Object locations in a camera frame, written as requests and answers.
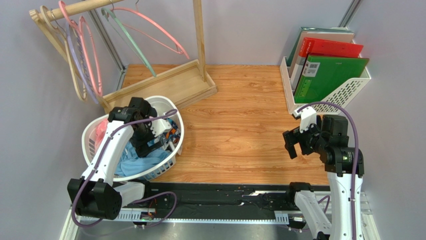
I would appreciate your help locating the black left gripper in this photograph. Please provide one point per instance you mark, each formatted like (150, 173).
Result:
(142, 148)

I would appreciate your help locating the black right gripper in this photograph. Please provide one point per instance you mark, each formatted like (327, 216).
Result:
(296, 138)

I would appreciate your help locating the light blue shorts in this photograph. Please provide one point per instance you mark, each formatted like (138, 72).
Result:
(131, 164)

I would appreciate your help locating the pink plastic hanger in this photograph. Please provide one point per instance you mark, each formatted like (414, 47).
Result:
(135, 12)

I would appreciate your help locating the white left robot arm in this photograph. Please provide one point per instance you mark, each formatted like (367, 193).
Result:
(93, 194)

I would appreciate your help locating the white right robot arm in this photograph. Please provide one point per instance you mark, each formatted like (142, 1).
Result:
(344, 167)

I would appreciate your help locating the lilac hanger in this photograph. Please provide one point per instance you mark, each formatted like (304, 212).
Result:
(76, 51)

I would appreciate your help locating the mint green hanger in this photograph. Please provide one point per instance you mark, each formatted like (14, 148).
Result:
(122, 32)

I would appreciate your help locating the beige wooden hanger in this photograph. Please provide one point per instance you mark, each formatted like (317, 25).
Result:
(68, 56)

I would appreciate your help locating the pink hanger on rack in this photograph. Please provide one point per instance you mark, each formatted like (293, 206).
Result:
(88, 47)

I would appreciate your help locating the patterned blue orange garment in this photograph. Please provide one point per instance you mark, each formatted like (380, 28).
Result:
(171, 137)

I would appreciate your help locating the pink garment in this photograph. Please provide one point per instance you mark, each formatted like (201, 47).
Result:
(100, 131)

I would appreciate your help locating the white laundry basket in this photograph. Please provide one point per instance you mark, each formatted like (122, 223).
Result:
(162, 105)

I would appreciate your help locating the white file organizer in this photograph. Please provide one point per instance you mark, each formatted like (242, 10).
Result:
(341, 96)

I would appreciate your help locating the wooden clothes rack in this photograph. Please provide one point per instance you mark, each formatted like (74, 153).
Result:
(184, 84)

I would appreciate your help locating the red clip file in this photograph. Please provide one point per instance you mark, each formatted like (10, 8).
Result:
(322, 47)

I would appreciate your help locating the beige folder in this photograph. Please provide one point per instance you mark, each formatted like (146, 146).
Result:
(337, 37)

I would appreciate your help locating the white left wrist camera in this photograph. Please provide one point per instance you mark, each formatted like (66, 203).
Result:
(160, 126)

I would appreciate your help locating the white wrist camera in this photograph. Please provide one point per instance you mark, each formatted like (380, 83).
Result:
(307, 116)
(160, 126)

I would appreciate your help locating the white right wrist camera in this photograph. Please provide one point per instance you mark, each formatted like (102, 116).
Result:
(307, 116)

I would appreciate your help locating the aluminium corner post left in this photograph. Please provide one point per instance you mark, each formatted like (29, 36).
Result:
(95, 17)

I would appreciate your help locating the aluminium corner post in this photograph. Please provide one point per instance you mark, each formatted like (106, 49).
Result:
(95, 17)
(350, 13)

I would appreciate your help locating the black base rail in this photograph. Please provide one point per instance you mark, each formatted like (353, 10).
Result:
(213, 201)

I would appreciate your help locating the aluminium corner post right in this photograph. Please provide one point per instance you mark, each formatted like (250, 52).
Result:
(350, 13)

